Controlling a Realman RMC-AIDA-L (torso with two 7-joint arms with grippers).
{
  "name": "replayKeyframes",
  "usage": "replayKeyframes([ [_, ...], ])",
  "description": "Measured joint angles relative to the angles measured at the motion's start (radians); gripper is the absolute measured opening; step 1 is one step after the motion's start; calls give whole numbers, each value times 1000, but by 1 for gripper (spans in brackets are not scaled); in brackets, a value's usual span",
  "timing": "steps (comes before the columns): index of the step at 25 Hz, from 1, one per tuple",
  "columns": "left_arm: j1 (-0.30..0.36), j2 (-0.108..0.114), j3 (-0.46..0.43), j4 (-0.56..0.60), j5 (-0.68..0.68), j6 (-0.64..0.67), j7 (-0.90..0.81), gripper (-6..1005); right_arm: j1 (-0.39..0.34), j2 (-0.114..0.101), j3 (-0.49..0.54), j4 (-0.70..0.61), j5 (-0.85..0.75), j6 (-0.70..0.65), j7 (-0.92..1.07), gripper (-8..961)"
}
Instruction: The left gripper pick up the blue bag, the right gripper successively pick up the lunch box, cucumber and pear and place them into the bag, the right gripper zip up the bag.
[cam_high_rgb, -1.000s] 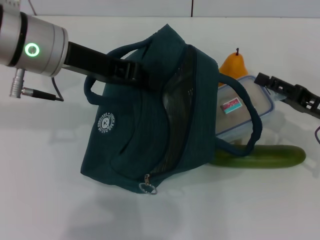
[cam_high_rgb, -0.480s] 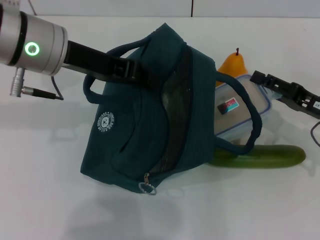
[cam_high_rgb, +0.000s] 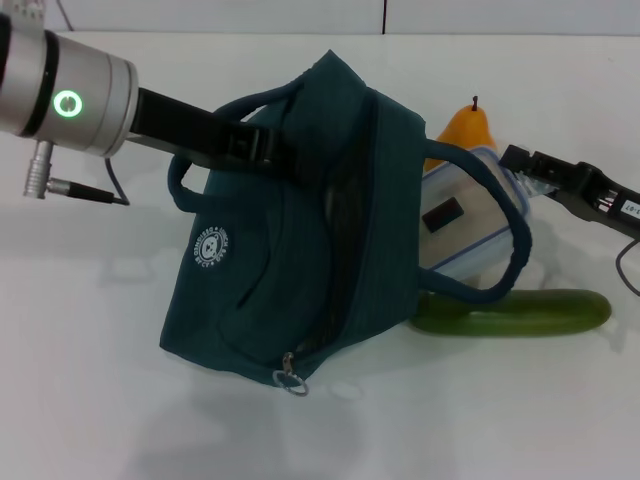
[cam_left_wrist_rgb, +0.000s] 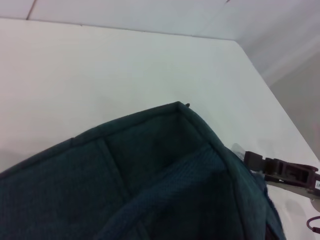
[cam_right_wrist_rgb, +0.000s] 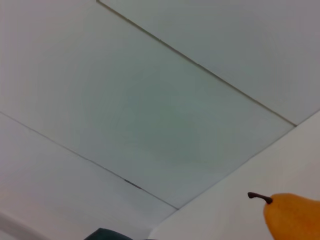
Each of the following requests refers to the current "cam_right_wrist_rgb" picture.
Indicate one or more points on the dark teal fabric lunch bag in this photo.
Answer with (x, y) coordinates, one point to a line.
(107, 235)

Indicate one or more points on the orange yellow pear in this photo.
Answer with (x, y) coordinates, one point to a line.
(295, 217)

